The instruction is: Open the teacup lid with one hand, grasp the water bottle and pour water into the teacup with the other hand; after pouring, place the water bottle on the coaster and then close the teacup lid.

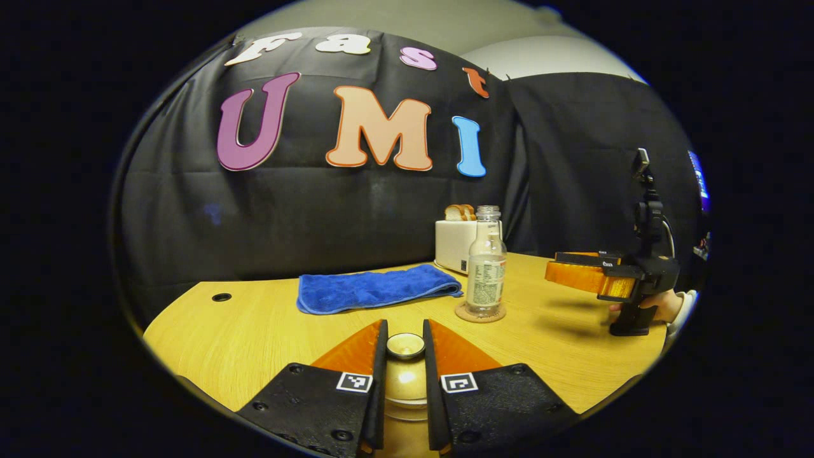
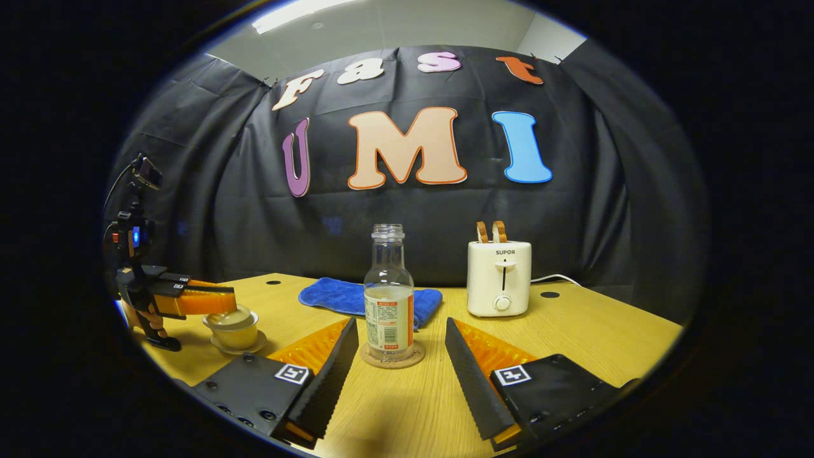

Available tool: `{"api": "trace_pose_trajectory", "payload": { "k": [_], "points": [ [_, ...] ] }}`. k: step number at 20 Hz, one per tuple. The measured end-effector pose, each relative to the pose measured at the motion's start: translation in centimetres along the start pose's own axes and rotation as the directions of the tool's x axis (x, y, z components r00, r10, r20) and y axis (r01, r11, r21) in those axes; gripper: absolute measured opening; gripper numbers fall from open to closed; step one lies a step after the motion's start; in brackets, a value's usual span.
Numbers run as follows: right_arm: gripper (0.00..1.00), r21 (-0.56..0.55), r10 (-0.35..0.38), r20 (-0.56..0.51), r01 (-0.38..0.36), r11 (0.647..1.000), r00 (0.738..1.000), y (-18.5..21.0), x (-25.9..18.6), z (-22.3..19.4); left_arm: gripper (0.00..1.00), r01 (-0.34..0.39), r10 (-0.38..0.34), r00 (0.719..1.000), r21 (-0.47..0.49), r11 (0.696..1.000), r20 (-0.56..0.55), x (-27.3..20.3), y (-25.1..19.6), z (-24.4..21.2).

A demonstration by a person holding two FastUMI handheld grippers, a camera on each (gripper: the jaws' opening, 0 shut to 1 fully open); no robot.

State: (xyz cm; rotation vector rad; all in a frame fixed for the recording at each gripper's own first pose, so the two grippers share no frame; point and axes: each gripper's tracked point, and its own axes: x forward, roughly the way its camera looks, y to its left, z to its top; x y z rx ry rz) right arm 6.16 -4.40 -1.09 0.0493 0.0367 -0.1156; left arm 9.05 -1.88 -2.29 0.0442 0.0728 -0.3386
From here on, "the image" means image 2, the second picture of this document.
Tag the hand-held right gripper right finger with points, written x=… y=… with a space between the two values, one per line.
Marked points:
x=474 y=388

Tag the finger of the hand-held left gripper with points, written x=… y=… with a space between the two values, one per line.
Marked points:
x=210 y=287
x=203 y=303

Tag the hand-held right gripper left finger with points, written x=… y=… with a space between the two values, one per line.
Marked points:
x=331 y=388

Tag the yellow teacup lid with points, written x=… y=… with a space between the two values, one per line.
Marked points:
x=230 y=318

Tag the yellow ceramic teacup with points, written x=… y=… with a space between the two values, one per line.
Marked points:
x=236 y=337

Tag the round cork coaster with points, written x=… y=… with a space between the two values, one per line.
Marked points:
x=420 y=356

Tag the clear plastic water bottle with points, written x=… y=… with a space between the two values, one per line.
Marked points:
x=389 y=318

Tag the black backdrop cloth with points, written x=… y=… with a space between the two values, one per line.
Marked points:
x=241 y=210

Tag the blue towel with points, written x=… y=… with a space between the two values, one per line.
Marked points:
x=331 y=296

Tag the white toaster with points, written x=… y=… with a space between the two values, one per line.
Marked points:
x=499 y=280

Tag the toast bread slice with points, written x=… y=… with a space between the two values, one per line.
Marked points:
x=482 y=233
x=500 y=231

